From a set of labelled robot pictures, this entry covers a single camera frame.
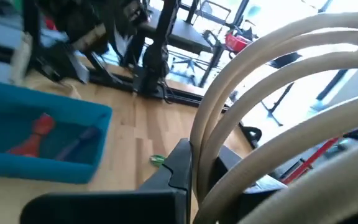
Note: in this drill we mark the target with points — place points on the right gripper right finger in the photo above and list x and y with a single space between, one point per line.
225 161

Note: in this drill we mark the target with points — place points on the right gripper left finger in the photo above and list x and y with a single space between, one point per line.
120 207

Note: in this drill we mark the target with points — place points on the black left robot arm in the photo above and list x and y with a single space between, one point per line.
160 46

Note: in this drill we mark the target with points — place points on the red plastic container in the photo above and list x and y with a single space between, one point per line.
236 42

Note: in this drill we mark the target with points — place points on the grey side table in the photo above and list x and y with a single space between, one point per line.
185 34

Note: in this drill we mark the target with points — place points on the black metal rig frame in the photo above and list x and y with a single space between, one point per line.
182 96

